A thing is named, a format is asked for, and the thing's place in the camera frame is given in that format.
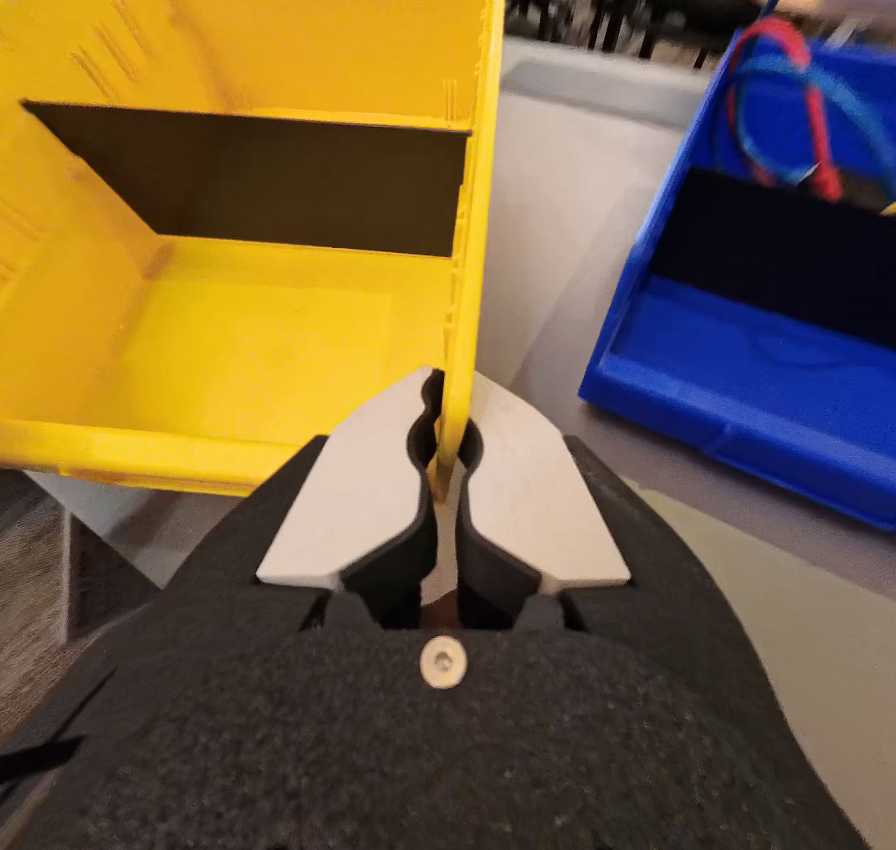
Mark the yellow plastic bin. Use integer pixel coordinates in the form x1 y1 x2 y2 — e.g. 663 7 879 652
0 0 508 501

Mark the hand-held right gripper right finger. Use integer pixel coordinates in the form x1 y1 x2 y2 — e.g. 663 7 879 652
454 371 632 630

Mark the red ethernet cable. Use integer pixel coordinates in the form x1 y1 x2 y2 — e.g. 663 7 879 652
724 16 846 205

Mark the blue plastic bin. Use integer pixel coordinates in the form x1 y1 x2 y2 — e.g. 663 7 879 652
577 28 896 532

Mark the blue ethernet cable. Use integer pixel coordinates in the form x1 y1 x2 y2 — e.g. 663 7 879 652
731 0 896 189

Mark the black bin divider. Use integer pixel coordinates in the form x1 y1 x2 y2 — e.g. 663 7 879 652
23 100 471 258
650 167 896 347

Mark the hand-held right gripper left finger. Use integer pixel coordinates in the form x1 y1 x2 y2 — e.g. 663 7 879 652
255 366 441 630

